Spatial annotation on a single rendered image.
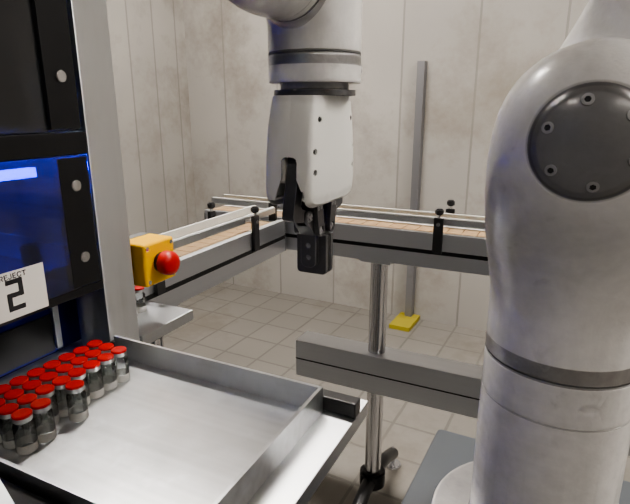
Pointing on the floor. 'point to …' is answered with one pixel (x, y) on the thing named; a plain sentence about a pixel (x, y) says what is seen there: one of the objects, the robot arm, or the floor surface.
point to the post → (103, 177)
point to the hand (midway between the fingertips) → (315, 251)
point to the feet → (376, 476)
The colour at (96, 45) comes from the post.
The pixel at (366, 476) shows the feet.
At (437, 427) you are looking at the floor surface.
